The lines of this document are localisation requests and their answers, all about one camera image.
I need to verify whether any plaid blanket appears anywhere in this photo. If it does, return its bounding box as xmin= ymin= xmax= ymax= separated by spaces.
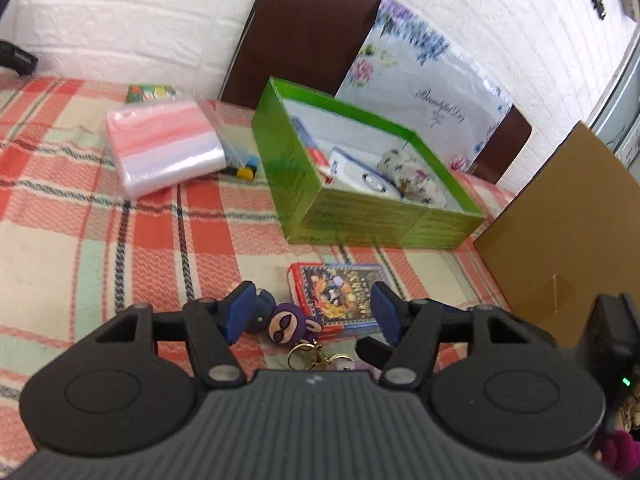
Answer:
xmin=0 ymin=76 xmax=518 ymax=468

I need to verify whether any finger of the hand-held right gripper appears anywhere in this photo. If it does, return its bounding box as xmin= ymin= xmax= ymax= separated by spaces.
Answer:
xmin=355 ymin=336 xmax=398 ymax=371
xmin=426 ymin=299 xmax=473 ymax=316

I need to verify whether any floral plastic bag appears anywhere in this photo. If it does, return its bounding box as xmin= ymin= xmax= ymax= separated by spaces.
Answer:
xmin=334 ymin=0 xmax=515 ymax=175

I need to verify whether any pack of clear zip bags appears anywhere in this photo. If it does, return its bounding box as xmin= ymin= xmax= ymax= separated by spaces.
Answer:
xmin=106 ymin=100 xmax=226 ymax=200

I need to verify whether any white and blue carton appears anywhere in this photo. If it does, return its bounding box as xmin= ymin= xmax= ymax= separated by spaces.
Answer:
xmin=327 ymin=146 xmax=402 ymax=198

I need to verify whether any window frame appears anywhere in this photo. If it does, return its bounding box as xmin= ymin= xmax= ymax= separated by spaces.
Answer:
xmin=585 ymin=35 xmax=640 ymax=173

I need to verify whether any dark brown chair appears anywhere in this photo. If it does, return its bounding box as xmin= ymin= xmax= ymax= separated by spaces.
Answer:
xmin=219 ymin=0 xmax=534 ymax=186

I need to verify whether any small green packet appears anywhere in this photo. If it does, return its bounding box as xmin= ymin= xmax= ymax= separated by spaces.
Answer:
xmin=127 ymin=84 xmax=176 ymax=103

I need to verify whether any purple face keychain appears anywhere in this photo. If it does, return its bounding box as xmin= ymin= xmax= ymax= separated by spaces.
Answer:
xmin=267 ymin=302 xmax=323 ymax=347

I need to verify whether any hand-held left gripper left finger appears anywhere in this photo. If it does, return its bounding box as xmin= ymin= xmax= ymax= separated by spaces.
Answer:
xmin=74 ymin=281 xmax=257 ymax=389

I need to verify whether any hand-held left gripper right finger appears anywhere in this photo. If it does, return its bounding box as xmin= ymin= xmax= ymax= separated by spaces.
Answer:
xmin=371 ymin=282 xmax=556 ymax=389

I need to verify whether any floral fabric pouch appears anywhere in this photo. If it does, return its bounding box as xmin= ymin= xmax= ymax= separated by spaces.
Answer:
xmin=376 ymin=148 xmax=447 ymax=207

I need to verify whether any red and white tube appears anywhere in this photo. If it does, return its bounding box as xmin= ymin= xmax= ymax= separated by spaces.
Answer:
xmin=306 ymin=147 xmax=335 ymax=183

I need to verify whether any brown cardboard sheet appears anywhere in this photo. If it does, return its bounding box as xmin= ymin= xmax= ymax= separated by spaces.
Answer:
xmin=472 ymin=121 xmax=640 ymax=352

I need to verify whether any green cardboard box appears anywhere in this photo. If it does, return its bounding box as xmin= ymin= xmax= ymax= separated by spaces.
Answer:
xmin=251 ymin=76 xmax=485 ymax=250

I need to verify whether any black camera on grip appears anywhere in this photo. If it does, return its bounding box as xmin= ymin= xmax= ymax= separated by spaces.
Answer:
xmin=0 ymin=39 xmax=39 ymax=77

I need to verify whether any person's right forearm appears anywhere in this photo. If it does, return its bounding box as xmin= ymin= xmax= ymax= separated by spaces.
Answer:
xmin=592 ymin=429 xmax=640 ymax=477

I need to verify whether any clear bag of markers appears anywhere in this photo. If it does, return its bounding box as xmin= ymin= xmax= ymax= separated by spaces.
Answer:
xmin=200 ymin=102 xmax=261 ymax=182

